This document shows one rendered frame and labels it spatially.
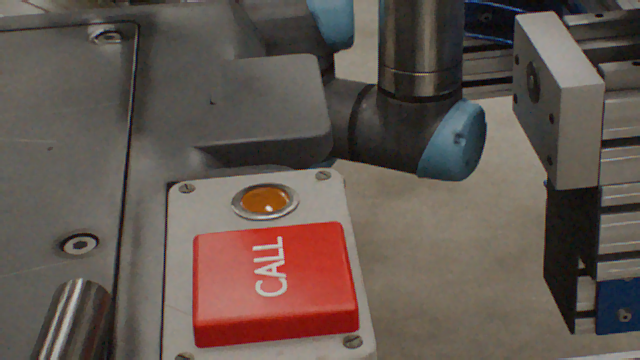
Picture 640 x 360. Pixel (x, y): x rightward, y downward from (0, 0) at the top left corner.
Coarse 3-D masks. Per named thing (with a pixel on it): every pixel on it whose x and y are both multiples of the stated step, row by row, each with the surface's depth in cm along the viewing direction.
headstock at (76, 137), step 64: (0, 64) 66; (64, 64) 66; (128, 64) 65; (192, 64) 65; (0, 128) 60; (64, 128) 60; (128, 128) 59; (0, 192) 55; (64, 192) 54; (128, 192) 54; (0, 256) 50; (64, 256) 50; (128, 256) 50; (0, 320) 47; (128, 320) 46
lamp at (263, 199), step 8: (256, 192) 53; (264, 192) 53; (272, 192) 53; (280, 192) 53; (248, 200) 52; (256, 200) 52; (264, 200) 52; (272, 200) 52; (280, 200) 52; (288, 200) 52; (248, 208) 52; (256, 208) 52; (264, 208) 52; (272, 208) 52
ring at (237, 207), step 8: (256, 184) 54; (264, 184) 54; (272, 184) 53; (280, 184) 53; (240, 192) 53; (248, 192) 53; (288, 192) 53; (296, 192) 53; (232, 200) 53; (240, 200) 52; (296, 200) 52; (232, 208) 52; (240, 208) 52; (280, 208) 52; (288, 208) 52; (248, 216) 51; (256, 216) 51; (264, 216) 51; (272, 216) 51; (280, 216) 51
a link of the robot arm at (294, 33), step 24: (240, 0) 109; (264, 0) 109; (288, 0) 110; (312, 0) 110; (336, 0) 110; (264, 24) 110; (288, 24) 110; (312, 24) 110; (336, 24) 110; (288, 48) 111; (312, 48) 111; (336, 48) 112
